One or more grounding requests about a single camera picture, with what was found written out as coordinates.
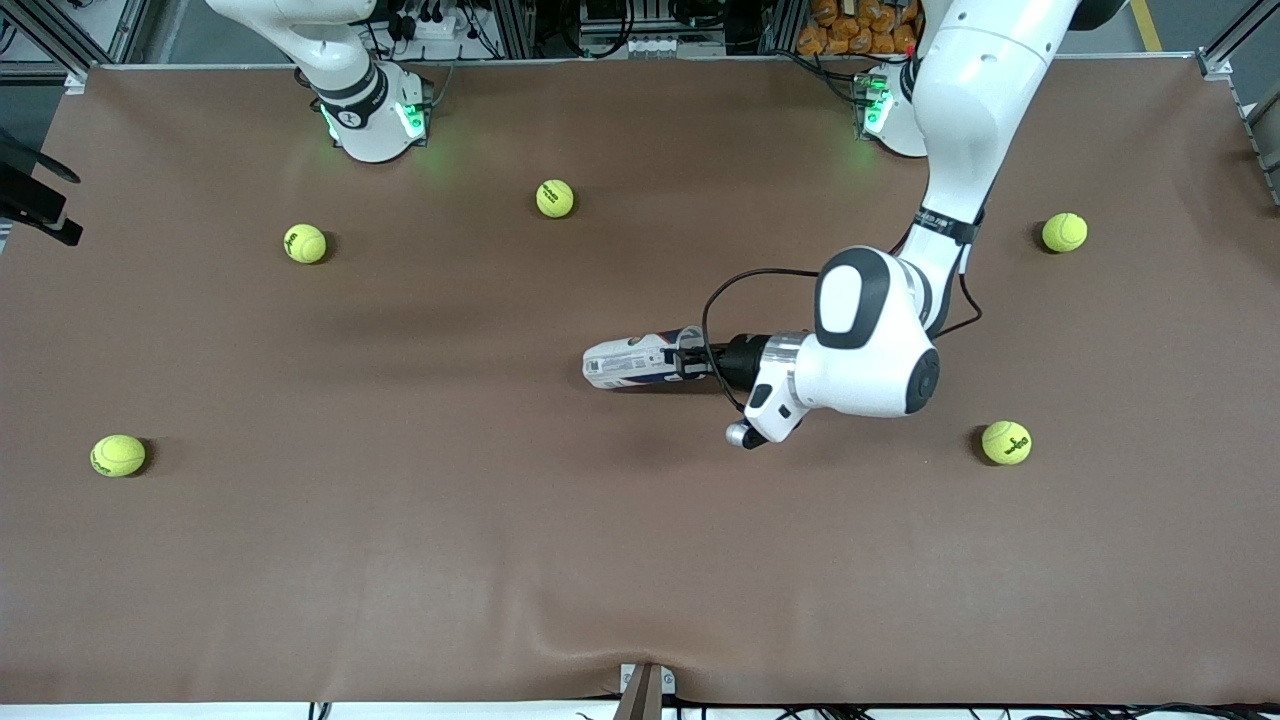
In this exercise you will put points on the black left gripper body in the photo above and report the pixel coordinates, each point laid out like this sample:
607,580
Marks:
741,360

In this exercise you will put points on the white blue tennis ball can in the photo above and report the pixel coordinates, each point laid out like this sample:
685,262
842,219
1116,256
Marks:
625,365

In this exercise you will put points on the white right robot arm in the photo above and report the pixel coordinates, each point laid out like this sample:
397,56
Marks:
370,120

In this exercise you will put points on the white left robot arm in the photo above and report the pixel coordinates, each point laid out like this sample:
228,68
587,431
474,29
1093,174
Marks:
870,350

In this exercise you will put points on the yellow tennis ball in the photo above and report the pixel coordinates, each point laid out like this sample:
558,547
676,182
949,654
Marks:
118,455
1006,442
1064,232
555,198
305,243

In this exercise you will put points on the brown table mat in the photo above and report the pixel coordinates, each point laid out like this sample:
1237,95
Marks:
640,550

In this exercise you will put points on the white terminal block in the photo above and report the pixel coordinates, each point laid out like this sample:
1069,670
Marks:
650,45

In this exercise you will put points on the orange bumpy bag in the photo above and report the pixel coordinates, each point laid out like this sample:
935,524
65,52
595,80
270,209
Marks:
860,25

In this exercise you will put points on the white power strip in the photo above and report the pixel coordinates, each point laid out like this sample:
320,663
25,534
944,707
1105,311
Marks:
440,28

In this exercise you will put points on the metal table corner bracket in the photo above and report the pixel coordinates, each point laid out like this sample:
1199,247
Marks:
77,82
1215,65

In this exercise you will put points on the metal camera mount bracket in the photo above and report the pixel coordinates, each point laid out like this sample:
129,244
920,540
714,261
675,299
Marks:
645,695

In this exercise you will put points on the aluminium frame post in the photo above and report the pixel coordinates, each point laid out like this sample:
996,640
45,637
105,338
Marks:
515,25
783,25

